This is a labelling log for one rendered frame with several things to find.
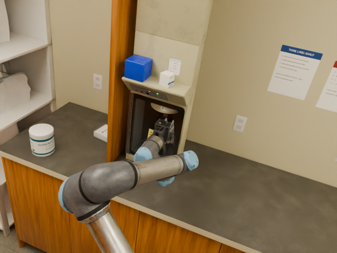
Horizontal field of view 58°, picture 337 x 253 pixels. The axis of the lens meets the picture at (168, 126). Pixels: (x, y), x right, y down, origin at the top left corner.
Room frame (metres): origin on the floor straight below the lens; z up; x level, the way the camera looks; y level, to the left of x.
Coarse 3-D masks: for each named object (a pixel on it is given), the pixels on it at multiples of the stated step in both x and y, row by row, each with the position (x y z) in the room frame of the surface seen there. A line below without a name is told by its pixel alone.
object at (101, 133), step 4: (104, 124) 1.72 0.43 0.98; (100, 128) 1.68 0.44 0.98; (104, 128) 1.68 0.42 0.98; (96, 132) 1.62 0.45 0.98; (100, 132) 1.63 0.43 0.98; (104, 132) 1.64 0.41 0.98; (96, 136) 1.62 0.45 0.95; (100, 136) 1.60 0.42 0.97; (104, 136) 1.59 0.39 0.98; (104, 140) 1.59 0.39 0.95
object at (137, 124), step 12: (144, 96) 1.42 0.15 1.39; (144, 108) 1.41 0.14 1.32; (156, 108) 1.39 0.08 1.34; (168, 108) 1.38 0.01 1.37; (180, 108) 1.36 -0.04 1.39; (132, 120) 1.43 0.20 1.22; (144, 120) 1.41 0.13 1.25; (156, 120) 1.39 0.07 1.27; (168, 120) 1.37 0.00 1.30; (180, 120) 1.35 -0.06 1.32; (132, 132) 1.43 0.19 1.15; (144, 132) 1.41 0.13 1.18; (180, 132) 1.35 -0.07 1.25; (132, 144) 1.43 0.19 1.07; (168, 144) 1.37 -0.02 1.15
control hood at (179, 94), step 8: (128, 80) 1.33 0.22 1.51; (152, 80) 1.36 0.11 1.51; (128, 88) 1.41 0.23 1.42; (152, 88) 1.30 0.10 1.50; (160, 88) 1.29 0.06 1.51; (168, 88) 1.30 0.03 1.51; (176, 88) 1.31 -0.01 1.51; (184, 88) 1.33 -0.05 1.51; (152, 96) 1.39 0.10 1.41; (168, 96) 1.31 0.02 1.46; (176, 96) 1.28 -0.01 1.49; (184, 96) 1.26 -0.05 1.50; (184, 104) 1.33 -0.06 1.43
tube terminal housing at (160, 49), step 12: (144, 36) 1.44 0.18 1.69; (156, 36) 1.42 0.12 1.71; (144, 48) 1.44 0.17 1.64; (156, 48) 1.42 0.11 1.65; (168, 48) 1.40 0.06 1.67; (180, 48) 1.39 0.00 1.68; (192, 48) 1.37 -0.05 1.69; (156, 60) 1.42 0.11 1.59; (168, 60) 1.40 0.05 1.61; (192, 60) 1.37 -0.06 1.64; (156, 72) 1.42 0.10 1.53; (180, 72) 1.38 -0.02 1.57; (192, 72) 1.37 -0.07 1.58; (192, 84) 1.37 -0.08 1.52; (192, 96) 1.42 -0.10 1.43; (180, 144) 1.37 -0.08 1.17; (132, 156) 1.44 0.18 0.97
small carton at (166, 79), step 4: (160, 72) 1.33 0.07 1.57; (164, 72) 1.34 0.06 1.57; (168, 72) 1.35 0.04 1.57; (172, 72) 1.35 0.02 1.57; (160, 76) 1.33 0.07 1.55; (164, 76) 1.32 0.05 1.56; (168, 76) 1.31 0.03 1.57; (172, 76) 1.33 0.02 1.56; (160, 80) 1.33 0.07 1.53; (164, 80) 1.32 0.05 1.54; (168, 80) 1.31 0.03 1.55; (172, 80) 1.33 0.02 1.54; (160, 84) 1.33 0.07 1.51; (164, 84) 1.31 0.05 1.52; (168, 84) 1.31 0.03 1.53; (172, 84) 1.34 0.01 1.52
